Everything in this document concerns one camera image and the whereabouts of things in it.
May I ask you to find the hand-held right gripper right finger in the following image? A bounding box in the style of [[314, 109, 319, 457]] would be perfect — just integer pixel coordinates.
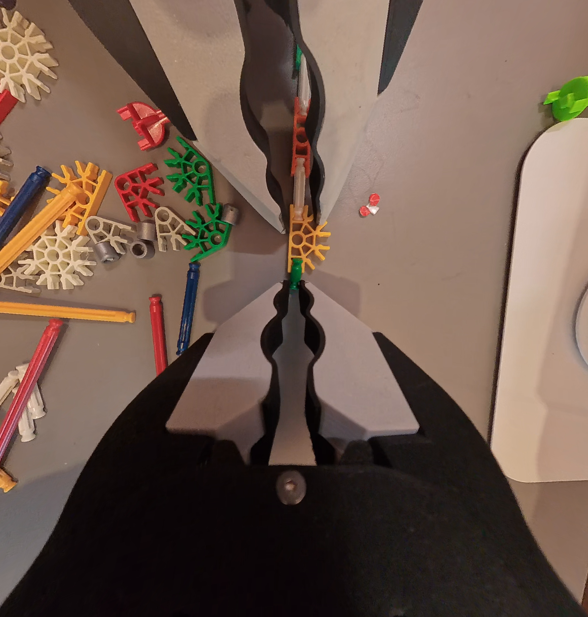
[[298, 281, 420, 466]]

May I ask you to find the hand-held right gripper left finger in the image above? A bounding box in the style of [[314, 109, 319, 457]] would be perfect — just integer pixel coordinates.
[[166, 281, 291, 466]]

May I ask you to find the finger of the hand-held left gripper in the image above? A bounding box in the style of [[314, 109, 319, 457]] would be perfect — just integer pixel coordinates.
[[129, 0, 295, 234], [296, 0, 393, 227]]

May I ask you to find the orange toy brick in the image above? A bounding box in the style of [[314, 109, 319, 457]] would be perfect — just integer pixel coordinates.
[[290, 99, 313, 176]]

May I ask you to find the yellow toy connector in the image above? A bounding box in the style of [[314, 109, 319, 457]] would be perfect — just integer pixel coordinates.
[[288, 205, 332, 272]]

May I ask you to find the red toy spool piece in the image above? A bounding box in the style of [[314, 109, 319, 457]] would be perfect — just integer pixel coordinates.
[[117, 101, 170, 150]]

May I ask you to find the blue toy rod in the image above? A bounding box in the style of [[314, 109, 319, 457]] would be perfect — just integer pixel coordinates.
[[176, 263, 200, 356]]

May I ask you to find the pile of colourful toy connectors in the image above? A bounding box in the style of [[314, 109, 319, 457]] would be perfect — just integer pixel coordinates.
[[0, 7, 186, 295]]

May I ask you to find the heap of mixed toy rods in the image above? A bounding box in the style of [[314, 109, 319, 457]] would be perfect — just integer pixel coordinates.
[[0, 299, 137, 493]]

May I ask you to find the white stand base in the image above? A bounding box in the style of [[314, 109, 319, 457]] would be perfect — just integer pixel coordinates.
[[491, 118, 588, 483]]

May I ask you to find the lime green toy spool piece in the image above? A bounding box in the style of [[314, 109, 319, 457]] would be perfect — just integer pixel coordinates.
[[544, 76, 588, 121]]

